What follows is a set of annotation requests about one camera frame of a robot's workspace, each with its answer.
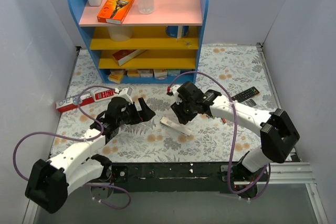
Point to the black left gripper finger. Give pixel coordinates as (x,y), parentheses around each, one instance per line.
(143,104)
(146,114)

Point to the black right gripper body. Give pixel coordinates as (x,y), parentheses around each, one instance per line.
(184,109)

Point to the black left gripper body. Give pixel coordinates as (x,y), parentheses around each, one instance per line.
(137,114)

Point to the white slim remote control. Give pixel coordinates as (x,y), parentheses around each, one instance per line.
(177,127)

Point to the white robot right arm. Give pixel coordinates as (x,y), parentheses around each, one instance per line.
(277,133)

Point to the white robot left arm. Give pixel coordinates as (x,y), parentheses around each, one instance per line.
(52,181)

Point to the red white calculator remote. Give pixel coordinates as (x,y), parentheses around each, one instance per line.
(104,95)

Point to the grey ac remote control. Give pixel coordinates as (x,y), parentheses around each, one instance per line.
(250,102)

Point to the black tv remote control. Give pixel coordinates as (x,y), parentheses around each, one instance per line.
(245,95)

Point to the red white box on shelf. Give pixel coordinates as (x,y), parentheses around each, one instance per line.
(123,56)

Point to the red white toothpaste box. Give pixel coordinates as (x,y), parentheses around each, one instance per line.
(72,102)

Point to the blue wooden shelf unit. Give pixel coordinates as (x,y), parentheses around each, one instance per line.
(162,51)

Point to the blue white can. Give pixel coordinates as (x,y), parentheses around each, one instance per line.
(177,31)

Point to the white cup on shelf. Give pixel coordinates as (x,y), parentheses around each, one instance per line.
(120,34)

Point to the orange razor box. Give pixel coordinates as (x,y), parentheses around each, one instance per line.
(114,11)

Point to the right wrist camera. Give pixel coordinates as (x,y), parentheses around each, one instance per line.
(174,93)

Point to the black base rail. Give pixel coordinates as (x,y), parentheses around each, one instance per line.
(179,176)

